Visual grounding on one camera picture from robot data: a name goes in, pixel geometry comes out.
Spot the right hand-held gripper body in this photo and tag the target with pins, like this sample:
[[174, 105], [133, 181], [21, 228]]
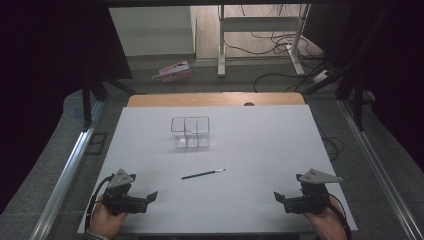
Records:
[[313, 200]]

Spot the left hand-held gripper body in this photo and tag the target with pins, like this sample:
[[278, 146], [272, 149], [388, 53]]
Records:
[[116, 200]]

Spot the black pencil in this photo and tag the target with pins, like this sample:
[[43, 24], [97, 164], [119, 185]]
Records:
[[200, 174]]

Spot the clear plastic organizer box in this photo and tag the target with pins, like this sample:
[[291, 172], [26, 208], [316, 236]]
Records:
[[190, 141]]

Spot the person's left hand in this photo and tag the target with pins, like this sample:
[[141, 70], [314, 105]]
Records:
[[105, 223]]

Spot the person's right hand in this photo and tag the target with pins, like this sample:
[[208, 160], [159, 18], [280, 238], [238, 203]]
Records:
[[328, 223]]

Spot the striped wristband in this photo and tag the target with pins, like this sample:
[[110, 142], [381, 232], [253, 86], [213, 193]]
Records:
[[95, 236]]

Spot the white table cover board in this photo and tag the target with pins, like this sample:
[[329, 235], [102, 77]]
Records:
[[233, 143]]

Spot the black metal stand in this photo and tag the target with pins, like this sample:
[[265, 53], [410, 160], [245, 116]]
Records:
[[87, 106], [358, 106]]

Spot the wooden table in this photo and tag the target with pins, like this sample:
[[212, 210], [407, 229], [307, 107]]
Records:
[[213, 99]]

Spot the white power strip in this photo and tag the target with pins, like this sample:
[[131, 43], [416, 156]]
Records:
[[321, 76]]

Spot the pink carton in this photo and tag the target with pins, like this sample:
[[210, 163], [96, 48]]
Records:
[[173, 71]]

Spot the black curtain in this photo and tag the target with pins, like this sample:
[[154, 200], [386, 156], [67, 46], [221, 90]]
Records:
[[393, 66], [50, 66]]

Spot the aluminium rail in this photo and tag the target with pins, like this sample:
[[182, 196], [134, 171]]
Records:
[[65, 180], [380, 173]]

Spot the black floor frame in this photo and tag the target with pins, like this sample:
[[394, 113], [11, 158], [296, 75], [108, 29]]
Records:
[[96, 144]]

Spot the white metal desk frame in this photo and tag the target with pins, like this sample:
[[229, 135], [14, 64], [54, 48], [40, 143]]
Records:
[[258, 24]]

